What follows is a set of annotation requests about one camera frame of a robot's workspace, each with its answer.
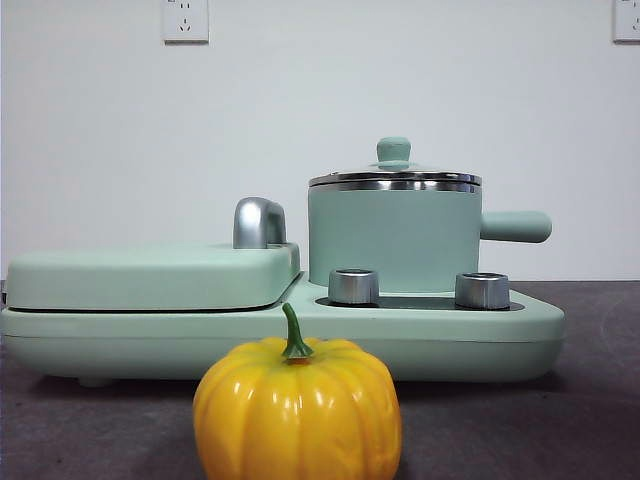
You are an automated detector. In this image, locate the black control panel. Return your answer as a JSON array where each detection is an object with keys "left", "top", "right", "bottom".
[{"left": 315, "top": 294, "right": 526, "bottom": 312}]

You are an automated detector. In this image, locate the mint green griddle cover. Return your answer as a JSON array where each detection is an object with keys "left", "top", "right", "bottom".
[{"left": 5, "top": 242, "right": 302, "bottom": 313}]

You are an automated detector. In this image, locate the glass lid with green knob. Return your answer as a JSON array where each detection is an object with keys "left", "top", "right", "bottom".
[{"left": 307, "top": 136, "right": 484, "bottom": 186}]

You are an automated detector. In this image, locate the yellow toy pumpkin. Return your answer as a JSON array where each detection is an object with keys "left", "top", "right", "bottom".
[{"left": 192, "top": 301, "right": 403, "bottom": 480}]

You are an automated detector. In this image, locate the white wall socket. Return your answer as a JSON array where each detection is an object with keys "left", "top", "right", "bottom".
[
  {"left": 161, "top": 0, "right": 211, "bottom": 46},
  {"left": 612, "top": 0, "right": 640, "bottom": 45}
]

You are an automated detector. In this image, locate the mint green breakfast machine base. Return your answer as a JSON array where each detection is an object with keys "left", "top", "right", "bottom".
[{"left": 0, "top": 282, "right": 568, "bottom": 389}]

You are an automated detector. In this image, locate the mint green handled pot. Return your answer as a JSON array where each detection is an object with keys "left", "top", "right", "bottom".
[{"left": 306, "top": 180, "right": 554, "bottom": 294}]

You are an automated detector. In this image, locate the silver griddle cover handle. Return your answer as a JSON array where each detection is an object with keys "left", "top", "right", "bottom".
[{"left": 232, "top": 196, "right": 288, "bottom": 250}]

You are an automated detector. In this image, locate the silver control knob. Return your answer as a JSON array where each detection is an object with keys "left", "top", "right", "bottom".
[
  {"left": 327, "top": 267, "right": 380, "bottom": 306},
  {"left": 454, "top": 271, "right": 512, "bottom": 309}
]

